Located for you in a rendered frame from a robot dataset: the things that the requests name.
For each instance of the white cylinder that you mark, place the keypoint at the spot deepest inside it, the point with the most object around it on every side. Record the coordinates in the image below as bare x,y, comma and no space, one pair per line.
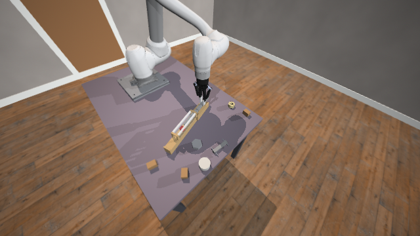
204,163

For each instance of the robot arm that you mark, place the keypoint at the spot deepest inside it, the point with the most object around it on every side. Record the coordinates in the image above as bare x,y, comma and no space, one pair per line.
206,48

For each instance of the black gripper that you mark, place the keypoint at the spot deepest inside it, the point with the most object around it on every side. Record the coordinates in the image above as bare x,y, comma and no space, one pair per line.
202,85

